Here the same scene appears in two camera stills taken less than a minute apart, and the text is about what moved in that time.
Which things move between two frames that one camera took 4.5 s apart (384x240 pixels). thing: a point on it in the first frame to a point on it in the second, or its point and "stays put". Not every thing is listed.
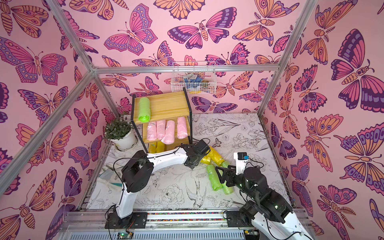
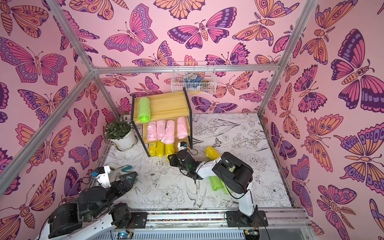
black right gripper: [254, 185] to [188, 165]
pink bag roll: [151, 131] stays put
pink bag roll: [182, 129] stays put
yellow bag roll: [152, 147] stays put
